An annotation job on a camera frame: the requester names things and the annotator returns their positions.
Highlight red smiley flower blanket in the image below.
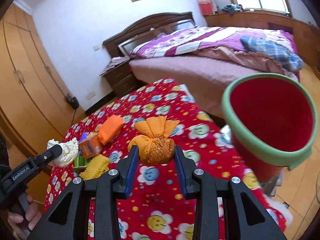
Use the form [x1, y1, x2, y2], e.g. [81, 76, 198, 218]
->
[45, 78, 293, 239]

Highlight blue clothes on cabinet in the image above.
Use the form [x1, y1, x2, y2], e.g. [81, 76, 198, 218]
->
[221, 4, 243, 15]

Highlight yellow corrugated wrapper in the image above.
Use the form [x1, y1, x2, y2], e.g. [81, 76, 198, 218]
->
[79, 154, 110, 180]

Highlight white tissue paper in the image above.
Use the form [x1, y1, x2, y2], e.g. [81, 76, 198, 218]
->
[47, 137, 79, 167]

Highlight person's left hand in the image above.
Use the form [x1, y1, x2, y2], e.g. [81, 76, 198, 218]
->
[8, 194, 42, 239]

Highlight clothes on nightstand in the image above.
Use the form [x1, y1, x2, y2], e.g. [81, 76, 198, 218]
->
[100, 56, 130, 76]

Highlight orange cardboard box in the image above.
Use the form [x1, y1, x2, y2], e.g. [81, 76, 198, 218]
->
[79, 135, 103, 160]

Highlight black bag on wardrobe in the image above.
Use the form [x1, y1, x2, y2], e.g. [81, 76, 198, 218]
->
[65, 93, 80, 110]

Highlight orange plastic bag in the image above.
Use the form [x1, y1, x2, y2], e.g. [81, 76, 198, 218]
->
[127, 116, 180, 165]

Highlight red bin with green rim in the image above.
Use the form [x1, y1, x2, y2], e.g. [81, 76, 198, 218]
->
[221, 73, 318, 183]

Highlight green patterned wrapper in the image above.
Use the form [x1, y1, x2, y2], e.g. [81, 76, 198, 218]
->
[73, 155, 90, 170]

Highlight dark wooden bed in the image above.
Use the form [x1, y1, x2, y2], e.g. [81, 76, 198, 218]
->
[103, 12, 304, 118]

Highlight pink bed cover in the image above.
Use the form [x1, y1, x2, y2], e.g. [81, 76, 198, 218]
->
[130, 46, 299, 118]

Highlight yellow snack box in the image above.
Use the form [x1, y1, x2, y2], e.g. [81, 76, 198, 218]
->
[87, 132, 98, 138]

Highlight wooden wardrobe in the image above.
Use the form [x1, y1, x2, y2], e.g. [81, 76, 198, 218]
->
[1, 4, 85, 168]

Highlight dark wooden nightstand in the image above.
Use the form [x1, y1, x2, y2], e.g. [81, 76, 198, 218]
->
[102, 61, 144, 98]

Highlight blue plaid cloth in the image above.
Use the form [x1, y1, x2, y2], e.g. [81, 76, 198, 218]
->
[240, 36, 304, 72]

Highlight purple white quilt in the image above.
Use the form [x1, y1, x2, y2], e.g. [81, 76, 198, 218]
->
[130, 27, 297, 58]

